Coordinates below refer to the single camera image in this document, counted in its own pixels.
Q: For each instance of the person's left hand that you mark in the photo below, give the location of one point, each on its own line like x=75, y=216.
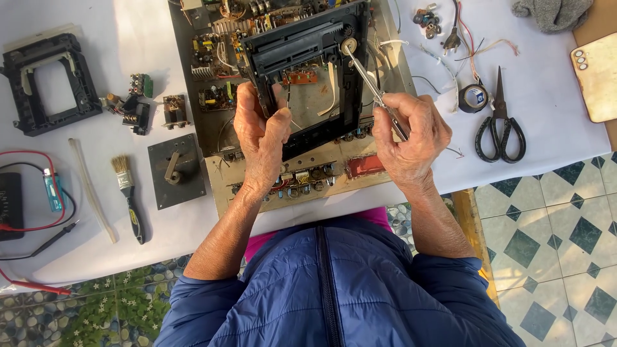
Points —
x=258, y=144

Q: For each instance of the person's right hand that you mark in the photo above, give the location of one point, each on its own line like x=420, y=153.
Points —
x=417, y=149

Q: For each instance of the black plastic disc tray frame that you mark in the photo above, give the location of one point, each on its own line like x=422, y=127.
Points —
x=299, y=46

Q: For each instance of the black electrical tape roll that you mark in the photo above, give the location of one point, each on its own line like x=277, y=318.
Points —
x=470, y=99

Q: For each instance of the grey metal plate with motor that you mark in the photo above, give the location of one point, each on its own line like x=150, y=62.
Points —
x=183, y=188

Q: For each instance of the small brown circuit module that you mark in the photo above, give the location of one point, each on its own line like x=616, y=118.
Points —
x=174, y=111

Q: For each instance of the metal chassis with circuit boards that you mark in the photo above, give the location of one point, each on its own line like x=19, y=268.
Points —
x=212, y=58

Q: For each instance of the pink garment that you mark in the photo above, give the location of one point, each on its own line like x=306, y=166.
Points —
x=258, y=246

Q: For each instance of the pile of metal washers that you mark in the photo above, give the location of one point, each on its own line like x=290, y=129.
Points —
x=428, y=21

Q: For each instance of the black electronic component cluster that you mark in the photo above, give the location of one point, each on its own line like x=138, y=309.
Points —
x=132, y=113

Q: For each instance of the white tablecloth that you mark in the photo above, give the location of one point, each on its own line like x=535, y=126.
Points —
x=544, y=125

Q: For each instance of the green connector jack board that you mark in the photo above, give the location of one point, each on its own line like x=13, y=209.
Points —
x=141, y=85

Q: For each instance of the blue quilted jacket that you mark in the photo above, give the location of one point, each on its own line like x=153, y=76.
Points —
x=337, y=299

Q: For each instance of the translucent plastic tube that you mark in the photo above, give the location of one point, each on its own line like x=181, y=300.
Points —
x=91, y=190

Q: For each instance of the grey cloth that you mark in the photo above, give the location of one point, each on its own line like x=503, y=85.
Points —
x=554, y=14

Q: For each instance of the gold smartphone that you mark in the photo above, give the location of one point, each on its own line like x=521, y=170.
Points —
x=597, y=77

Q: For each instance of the blue lighter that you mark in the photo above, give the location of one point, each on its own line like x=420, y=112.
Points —
x=53, y=190

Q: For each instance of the brown cardboard sheet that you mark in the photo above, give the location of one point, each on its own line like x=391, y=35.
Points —
x=595, y=21

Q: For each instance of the red multimeter probe lead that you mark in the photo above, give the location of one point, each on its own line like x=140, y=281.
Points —
x=29, y=153

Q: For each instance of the black multimeter probe lead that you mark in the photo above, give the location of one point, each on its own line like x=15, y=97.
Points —
x=48, y=243

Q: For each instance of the black multimeter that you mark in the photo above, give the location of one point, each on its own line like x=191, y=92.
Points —
x=9, y=205

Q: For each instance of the black frame with white bracket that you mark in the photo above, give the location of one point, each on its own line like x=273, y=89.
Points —
x=29, y=62

